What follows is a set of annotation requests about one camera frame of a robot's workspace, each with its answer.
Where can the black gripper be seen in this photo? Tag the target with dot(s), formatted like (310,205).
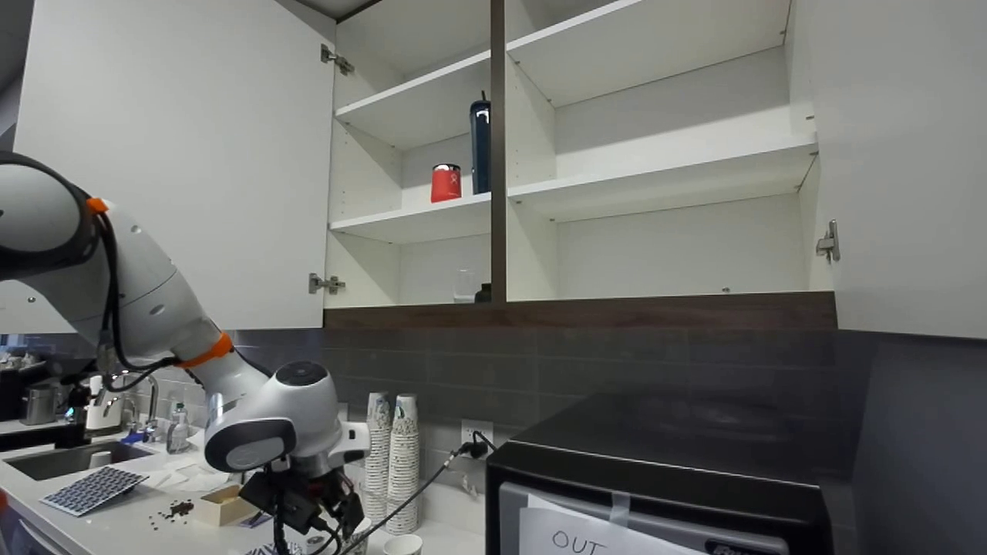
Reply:
(295,493)

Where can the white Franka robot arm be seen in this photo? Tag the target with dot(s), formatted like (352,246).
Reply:
(156,308)

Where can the metal cabinet hinge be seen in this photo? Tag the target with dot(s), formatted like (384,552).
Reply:
(325,281)
(828,240)
(335,61)

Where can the white cabinet door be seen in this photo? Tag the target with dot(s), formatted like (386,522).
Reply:
(173,112)
(904,155)

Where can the small white cup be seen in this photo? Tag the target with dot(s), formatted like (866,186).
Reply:
(401,544)

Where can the printed paper cup stack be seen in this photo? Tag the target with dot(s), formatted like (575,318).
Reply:
(378,452)
(404,464)

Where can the small wooden box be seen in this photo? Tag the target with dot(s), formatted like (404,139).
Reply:
(217,508)

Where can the small dark keys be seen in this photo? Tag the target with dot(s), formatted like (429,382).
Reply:
(178,511)

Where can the white cloth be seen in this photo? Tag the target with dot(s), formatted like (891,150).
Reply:
(179,468)

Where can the clear soap bottle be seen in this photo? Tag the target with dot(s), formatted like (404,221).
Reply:
(179,431)

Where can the grey grid pad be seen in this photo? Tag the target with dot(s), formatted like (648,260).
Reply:
(95,491)

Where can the white paper sign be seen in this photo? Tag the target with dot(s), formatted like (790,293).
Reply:
(575,535)

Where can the white kettle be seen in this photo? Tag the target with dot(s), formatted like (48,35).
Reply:
(100,404)

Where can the steel sink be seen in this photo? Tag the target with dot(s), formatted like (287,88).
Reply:
(67,460)

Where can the metal pot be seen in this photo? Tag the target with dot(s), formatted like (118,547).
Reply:
(44,403)

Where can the black microwave appliance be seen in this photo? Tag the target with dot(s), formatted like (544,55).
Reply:
(666,464)

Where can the small red container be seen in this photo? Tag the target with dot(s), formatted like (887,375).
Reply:
(444,183)

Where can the dark blue bottle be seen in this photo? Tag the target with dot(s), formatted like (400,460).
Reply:
(480,143)

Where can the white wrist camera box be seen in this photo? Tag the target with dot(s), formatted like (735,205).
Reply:
(356,435)

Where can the white open wall cabinet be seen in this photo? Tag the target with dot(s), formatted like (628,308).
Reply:
(657,155)

